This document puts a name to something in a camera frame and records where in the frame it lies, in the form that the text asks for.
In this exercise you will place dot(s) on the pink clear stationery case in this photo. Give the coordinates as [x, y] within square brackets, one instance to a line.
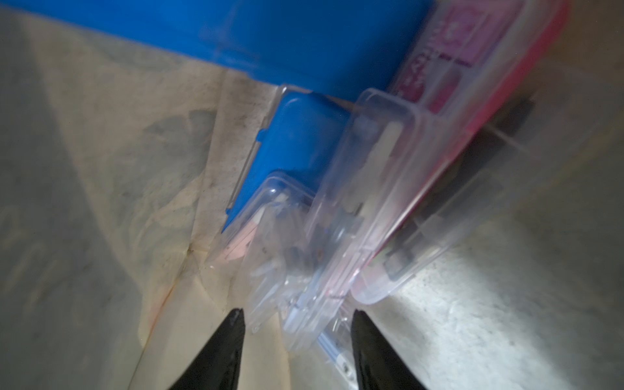
[466, 63]

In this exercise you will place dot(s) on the blue item inside bag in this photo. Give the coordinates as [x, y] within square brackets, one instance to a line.
[338, 48]

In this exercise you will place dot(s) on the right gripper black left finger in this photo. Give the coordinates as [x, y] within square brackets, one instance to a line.
[217, 365]

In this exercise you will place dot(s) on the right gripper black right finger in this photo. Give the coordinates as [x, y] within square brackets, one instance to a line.
[378, 366]

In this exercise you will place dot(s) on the small blue clear case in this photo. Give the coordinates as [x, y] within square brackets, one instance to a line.
[298, 136]

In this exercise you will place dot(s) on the clear plastic ruler case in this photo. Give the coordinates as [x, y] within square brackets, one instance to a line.
[297, 252]

